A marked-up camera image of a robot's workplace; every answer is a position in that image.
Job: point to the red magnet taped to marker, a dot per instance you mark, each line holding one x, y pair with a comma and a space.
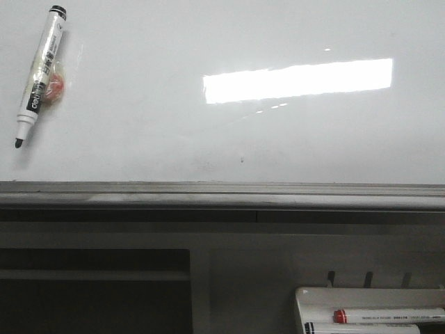
56, 86

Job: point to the white black whiteboard marker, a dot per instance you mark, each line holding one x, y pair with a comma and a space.
40, 73

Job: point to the white glossy whiteboard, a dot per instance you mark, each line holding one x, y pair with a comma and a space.
231, 91

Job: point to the grey aluminium whiteboard ledge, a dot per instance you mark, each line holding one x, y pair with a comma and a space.
224, 195

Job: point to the dark metal hook left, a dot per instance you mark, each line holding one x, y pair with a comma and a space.
330, 278

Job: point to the dark metal hook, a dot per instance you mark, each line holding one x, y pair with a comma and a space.
368, 279
406, 280
330, 278

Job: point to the white plastic marker tray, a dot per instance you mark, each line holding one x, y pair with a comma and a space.
317, 304

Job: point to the black capped white marker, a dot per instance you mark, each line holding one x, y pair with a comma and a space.
318, 328

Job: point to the dark metal hook middle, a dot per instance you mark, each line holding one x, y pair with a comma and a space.
368, 279

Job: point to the red capped white marker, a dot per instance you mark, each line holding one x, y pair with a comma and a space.
388, 315

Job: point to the dark metal hook right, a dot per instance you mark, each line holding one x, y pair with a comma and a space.
406, 280

